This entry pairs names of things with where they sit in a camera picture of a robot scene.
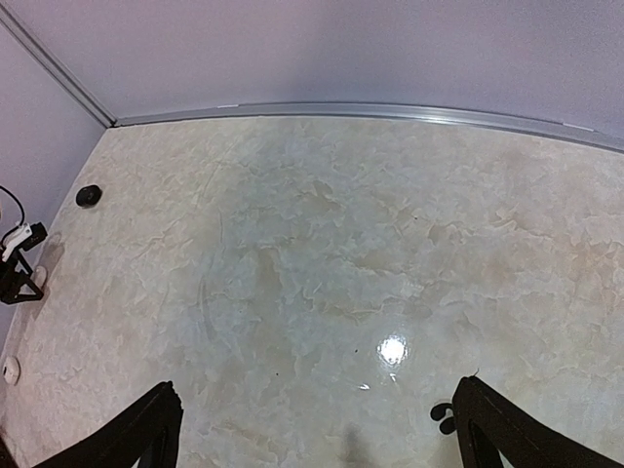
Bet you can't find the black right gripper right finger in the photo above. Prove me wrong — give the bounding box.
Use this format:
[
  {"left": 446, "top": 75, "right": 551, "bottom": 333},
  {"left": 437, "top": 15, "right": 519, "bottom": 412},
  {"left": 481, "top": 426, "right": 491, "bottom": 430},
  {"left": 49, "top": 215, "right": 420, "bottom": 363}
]
[{"left": 452, "top": 376, "right": 621, "bottom": 467}]

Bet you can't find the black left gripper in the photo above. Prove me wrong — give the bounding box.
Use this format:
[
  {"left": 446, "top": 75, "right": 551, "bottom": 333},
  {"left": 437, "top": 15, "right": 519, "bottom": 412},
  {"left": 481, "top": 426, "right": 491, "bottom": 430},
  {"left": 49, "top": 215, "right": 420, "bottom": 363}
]
[{"left": 1, "top": 249, "right": 44, "bottom": 305}]

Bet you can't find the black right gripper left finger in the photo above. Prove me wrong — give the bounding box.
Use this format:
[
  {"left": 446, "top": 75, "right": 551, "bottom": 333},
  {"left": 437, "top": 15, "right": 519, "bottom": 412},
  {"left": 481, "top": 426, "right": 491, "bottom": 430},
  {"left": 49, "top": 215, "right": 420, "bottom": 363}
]
[{"left": 39, "top": 381, "right": 183, "bottom": 467}]

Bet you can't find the white oval charging case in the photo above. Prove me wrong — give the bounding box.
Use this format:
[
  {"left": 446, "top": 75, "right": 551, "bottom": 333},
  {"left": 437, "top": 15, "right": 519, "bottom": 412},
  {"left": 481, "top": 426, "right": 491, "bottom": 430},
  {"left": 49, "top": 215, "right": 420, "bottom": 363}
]
[{"left": 31, "top": 265, "right": 48, "bottom": 287}]

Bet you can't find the small white charging case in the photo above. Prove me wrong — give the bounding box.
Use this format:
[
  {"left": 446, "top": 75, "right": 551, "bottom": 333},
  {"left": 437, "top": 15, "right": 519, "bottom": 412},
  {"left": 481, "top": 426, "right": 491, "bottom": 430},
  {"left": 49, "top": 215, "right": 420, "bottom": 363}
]
[{"left": 2, "top": 356, "right": 20, "bottom": 385}]

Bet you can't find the black oval charging case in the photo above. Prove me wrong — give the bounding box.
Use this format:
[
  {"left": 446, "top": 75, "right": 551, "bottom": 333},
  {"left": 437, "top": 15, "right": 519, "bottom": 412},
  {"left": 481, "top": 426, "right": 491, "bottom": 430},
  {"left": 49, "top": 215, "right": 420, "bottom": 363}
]
[{"left": 75, "top": 184, "right": 103, "bottom": 209}]

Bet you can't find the black earbud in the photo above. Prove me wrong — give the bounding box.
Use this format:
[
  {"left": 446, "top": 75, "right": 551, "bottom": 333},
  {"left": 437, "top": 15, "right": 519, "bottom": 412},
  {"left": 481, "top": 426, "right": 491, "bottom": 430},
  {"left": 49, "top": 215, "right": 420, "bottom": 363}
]
[{"left": 430, "top": 402, "right": 456, "bottom": 435}]

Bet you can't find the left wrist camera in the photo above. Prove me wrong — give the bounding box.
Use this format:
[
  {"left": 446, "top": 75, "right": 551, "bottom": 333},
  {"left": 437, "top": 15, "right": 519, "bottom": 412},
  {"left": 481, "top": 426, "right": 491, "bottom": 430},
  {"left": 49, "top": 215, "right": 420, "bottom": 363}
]
[{"left": 1, "top": 222, "right": 48, "bottom": 262}]

